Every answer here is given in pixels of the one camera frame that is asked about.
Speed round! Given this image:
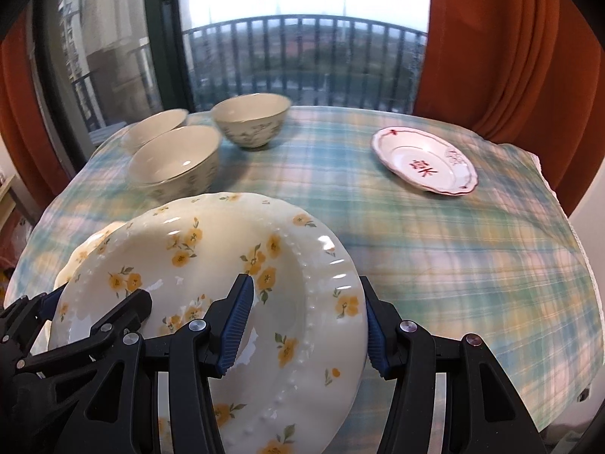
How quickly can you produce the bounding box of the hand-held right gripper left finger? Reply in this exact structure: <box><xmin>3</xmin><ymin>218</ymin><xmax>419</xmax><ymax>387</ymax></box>
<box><xmin>61</xmin><ymin>273</ymin><xmax>256</xmax><ymax>454</ymax></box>

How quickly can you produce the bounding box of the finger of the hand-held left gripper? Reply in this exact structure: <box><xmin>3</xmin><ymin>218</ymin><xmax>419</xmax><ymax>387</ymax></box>
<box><xmin>0</xmin><ymin>288</ymin><xmax>65</xmax><ymax>356</ymax></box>
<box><xmin>19</xmin><ymin>288</ymin><xmax>153</xmax><ymax>375</ymax></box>

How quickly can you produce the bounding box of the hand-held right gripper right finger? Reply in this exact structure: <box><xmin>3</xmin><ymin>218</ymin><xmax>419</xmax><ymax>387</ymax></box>
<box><xmin>360</xmin><ymin>275</ymin><xmax>551</xmax><ymax>454</ymax></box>

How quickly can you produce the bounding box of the yellow flower plate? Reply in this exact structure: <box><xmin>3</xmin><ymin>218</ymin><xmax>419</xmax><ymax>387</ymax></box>
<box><xmin>56</xmin><ymin>220</ymin><xmax>128</xmax><ymax>294</ymax></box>
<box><xmin>48</xmin><ymin>192</ymin><xmax>369</xmax><ymax>454</ymax></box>

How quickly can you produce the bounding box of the cream floral bowl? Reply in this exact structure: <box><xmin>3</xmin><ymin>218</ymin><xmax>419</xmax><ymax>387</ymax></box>
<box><xmin>119</xmin><ymin>109</ymin><xmax>190</xmax><ymax>154</ymax></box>
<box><xmin>129</xmin><ymin>125</ymin><xmax>223</xmax><ymax>202</ymax></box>
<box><xmin>210</xmin><ymin>93</ymin><xmax>291</xmax><ymax>151</ymax></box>

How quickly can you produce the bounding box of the white plate with red pattern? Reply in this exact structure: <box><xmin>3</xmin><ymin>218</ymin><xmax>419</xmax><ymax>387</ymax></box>
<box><xmin>371</xmin><ymin>126</ymin><xmax>479</xmax><ymax>197</ymax></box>

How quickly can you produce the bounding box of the light wooden shelf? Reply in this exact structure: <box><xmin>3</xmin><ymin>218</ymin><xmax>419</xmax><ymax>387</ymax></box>
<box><xmin>0</xmin><ymin>175</ymin><xmax>25</xmax><ymax>230</ymax></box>

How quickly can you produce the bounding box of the plaid tablecloth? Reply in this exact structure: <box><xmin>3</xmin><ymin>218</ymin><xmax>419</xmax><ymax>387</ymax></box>
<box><xmin>2</xmin><ymin>104</ymin><xmax>605</xmax><ymax>454</ymax></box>

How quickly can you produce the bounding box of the orange curtain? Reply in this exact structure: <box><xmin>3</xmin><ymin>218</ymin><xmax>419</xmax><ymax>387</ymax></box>
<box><xmin>0</xmin><ymin>19</ymin><xmax>71</xmax><ymax>228</ymax></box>
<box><xmin>413</xmin><ymin>0</ymin><xmax>605</xmax><ymax>216</ymax></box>

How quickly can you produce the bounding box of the apartment building outside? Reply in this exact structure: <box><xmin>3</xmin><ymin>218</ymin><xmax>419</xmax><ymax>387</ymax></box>
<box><xmin>58</xmin><ymin>0</ymin><xmax>82</xmax><ymax>83</ymax></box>

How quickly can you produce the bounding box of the black balcony railing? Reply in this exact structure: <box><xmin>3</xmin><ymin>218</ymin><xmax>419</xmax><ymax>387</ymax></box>
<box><xmin>71</xmin><ymin>14</ymin><xmax>428</xmax><ymax>128</ymax></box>

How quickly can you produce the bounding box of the dark green window frame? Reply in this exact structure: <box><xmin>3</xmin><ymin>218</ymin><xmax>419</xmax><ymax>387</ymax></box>
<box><xmin>28</xmin><ymin>0</ymin><xmax>199</xmax><ymax>180</ymax></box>

